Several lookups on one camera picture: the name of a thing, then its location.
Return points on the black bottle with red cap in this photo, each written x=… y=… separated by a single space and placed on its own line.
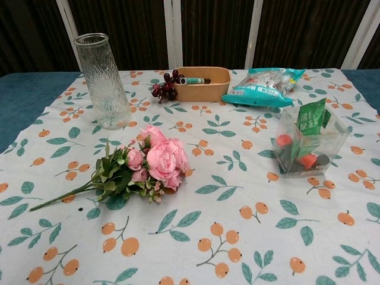
x=308 y=159
x=283 y=140

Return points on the marker pen with green label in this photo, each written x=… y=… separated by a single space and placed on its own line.
x=193 y=80

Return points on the pink artificial flower bouquet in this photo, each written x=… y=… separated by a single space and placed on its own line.
x=160 y=157

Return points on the white frame post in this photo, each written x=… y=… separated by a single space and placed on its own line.
x=253 y=35
x=172 y=35
x=66 y=15
x=360 y=35

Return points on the teal velvet table cover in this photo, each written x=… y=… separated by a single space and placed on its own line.
x=26 y=98

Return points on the teal snack bag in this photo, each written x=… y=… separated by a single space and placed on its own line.
x=255 y=92

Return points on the green tea packet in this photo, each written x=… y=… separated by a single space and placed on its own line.
x=310 y=118

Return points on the tan oval paper box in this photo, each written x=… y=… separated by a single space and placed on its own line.
x=202 y=92

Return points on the clear textured glass vase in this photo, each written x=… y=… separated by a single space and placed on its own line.
x=104 y=89

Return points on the clear plastic box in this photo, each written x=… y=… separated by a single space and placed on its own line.
x=329 y=142

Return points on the dark red artificial grape bunch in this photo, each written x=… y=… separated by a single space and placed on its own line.
x=166 y=88

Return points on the white orange-fruit print tablecloth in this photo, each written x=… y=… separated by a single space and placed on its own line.
x=190 y=213

